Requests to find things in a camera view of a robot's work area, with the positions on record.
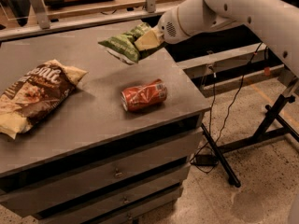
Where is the black metal table stand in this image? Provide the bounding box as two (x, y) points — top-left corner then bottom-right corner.
(201, 77), (299, 188)

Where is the black power adapter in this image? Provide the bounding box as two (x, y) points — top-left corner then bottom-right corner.
(194, 155), (218, 166)

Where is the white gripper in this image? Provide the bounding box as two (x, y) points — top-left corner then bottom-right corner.
(135, 5), (190, 51)

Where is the grey metal railing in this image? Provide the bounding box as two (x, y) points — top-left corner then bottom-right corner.
(0, 0), (206, 42)

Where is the brown chip bag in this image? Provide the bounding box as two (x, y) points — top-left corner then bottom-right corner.
(0, 60), (87, 138)

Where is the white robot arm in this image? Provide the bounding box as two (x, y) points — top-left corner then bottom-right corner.
(139, 0), (299, 224)

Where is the black cable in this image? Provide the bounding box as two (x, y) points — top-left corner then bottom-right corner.
(190, 42), (263, 175)

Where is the grey drawer cabinet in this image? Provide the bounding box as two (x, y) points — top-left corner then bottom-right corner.
(0, 22), (209, 224)

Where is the green jalapeno chip bag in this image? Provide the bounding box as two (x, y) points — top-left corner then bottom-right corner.
(98, 22), (164, 64)

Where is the crushed red coke can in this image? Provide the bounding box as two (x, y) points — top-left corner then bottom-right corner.
(121, 79), (167, 112)

